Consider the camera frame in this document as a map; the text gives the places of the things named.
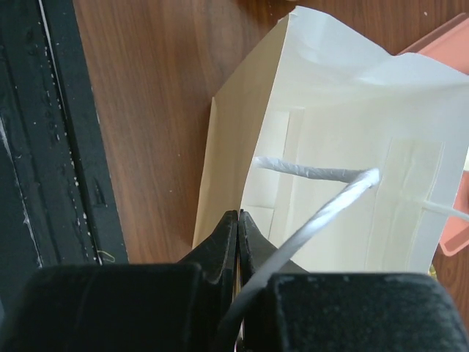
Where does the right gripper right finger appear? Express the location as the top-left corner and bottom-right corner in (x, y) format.
(237, 210), (469, 352)

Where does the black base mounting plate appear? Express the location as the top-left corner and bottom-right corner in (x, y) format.
(1, 1), (128, 304)

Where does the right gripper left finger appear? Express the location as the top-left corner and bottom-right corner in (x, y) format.
(7, 210), (238, 351)

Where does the brown paper bag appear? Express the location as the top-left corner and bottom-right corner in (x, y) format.
(191, 6), (469, 276)

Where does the pink serving tray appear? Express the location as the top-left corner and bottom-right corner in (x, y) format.
(399, 12), (469, 257)

